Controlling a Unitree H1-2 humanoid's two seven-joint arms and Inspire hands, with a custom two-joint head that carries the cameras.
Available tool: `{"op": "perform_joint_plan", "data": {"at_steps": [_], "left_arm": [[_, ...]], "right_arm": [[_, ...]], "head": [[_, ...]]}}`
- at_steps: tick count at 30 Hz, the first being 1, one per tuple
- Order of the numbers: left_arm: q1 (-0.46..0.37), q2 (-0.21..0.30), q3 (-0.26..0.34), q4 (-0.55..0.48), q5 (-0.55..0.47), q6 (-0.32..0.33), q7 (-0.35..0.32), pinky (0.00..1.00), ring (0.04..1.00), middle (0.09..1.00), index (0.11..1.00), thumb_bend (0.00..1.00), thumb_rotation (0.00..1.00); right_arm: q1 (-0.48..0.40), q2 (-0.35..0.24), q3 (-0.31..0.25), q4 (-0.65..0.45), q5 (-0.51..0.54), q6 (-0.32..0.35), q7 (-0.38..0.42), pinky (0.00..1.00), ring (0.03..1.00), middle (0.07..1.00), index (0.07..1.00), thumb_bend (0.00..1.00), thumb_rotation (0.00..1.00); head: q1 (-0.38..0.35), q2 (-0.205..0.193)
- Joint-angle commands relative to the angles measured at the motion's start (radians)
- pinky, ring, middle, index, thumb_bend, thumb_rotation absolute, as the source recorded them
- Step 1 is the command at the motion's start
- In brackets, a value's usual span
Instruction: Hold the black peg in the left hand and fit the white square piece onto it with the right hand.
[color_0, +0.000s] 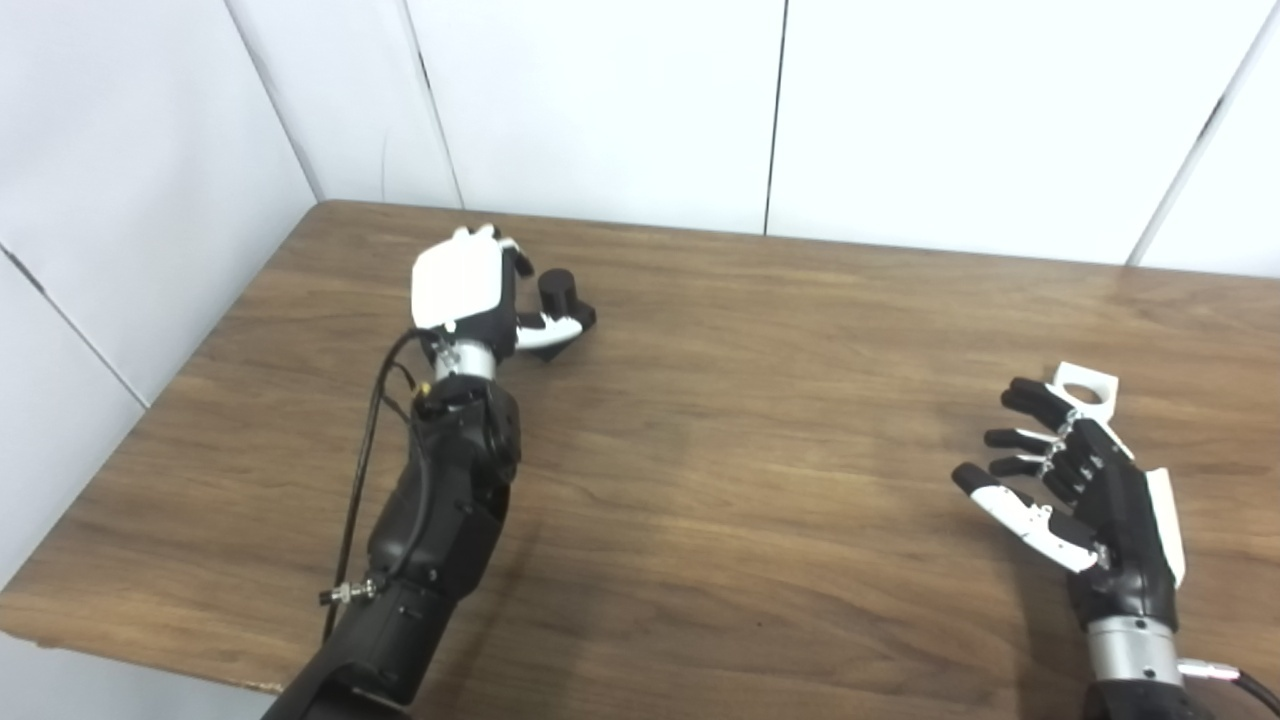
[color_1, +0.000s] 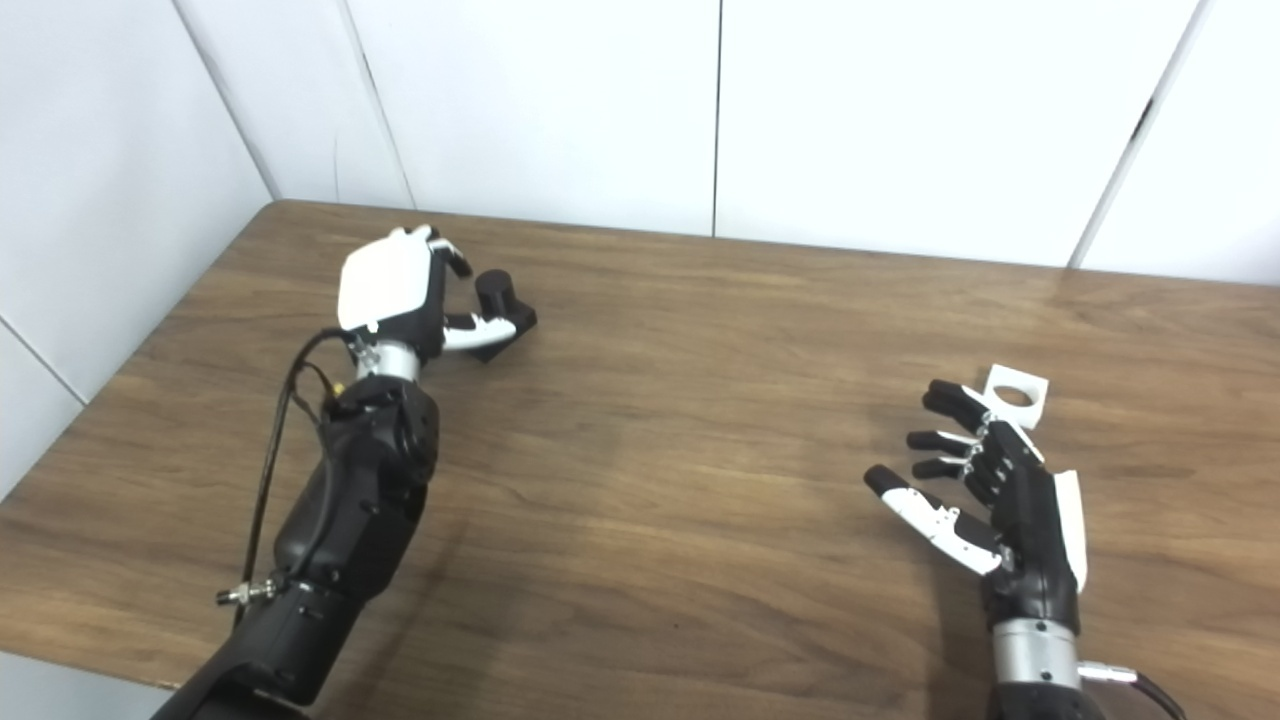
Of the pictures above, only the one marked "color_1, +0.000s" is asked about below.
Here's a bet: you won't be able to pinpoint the thin left wrist wires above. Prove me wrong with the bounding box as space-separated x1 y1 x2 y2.
290 360 346 426

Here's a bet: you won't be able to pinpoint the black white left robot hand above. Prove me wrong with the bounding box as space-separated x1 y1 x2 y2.
337 224 519 363

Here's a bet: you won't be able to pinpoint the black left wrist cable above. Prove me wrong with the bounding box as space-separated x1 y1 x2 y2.
217 328 346 631

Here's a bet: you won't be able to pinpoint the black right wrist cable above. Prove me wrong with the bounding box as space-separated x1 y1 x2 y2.
1078 660 1186 720

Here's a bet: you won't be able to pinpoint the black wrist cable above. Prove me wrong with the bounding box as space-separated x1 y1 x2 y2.
1078 660 1186 720
217 328 346 631

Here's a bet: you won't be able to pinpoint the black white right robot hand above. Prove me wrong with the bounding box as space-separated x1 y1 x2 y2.
864 378 1089 636

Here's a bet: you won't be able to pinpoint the black peg with square base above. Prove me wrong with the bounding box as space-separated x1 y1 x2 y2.
472 270 539 363

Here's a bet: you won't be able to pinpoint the white square piece with hole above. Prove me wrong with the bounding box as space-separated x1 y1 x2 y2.
982 364 1050 431

